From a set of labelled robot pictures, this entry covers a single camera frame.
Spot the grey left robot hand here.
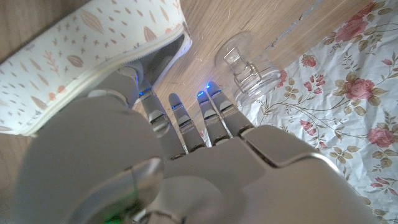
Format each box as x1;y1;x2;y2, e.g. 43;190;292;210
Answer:
12;60;383;224

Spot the cream patterned pen bag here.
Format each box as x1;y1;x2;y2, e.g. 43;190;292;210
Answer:
0;0;193;137

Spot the clear glass jar cup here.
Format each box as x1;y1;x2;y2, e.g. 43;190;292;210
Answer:
214;30;282;106

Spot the floral backdrop cloth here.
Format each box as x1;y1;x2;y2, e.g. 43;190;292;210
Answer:
198;0;398;224

